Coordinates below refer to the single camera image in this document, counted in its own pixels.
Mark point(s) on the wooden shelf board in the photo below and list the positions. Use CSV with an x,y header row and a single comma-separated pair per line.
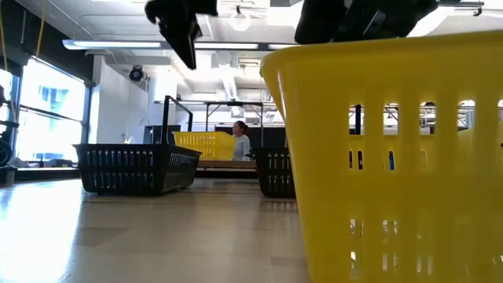
x,y
226,164

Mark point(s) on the black slotted plastic basket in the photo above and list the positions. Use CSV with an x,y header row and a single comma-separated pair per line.
x,y
259,173
129,147

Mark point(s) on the black tubular stand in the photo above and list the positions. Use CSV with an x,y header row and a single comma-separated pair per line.
x,y
165,118

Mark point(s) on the grey cylindrical container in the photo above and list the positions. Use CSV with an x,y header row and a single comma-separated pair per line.
x,y
7,176

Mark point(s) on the yellow slotted plastic basket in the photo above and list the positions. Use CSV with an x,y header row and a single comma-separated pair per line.
x,y
322,157
226,147

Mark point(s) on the long ceiling light fixture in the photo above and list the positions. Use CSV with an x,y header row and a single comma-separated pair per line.
x,y
118,44

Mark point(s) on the black round wall fan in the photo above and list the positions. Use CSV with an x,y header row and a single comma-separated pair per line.
x,y
136,74

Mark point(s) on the black monitor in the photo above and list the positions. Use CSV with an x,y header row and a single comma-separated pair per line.
x,y
155,135

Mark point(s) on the round white ceiling lamp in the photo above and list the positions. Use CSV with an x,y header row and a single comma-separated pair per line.
x,y
239,21

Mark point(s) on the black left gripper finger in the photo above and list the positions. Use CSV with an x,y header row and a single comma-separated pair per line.
x,y
186,43

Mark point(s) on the large window with dark frame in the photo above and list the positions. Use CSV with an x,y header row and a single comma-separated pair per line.
x,y
51,98

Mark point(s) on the black ceiling track rail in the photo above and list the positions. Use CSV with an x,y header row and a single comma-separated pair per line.
x,y
463,4

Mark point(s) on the person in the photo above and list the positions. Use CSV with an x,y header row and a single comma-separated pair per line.
x,y
241,147

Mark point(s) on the black background table frame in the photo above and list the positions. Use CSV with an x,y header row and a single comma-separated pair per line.
x,y
236,103

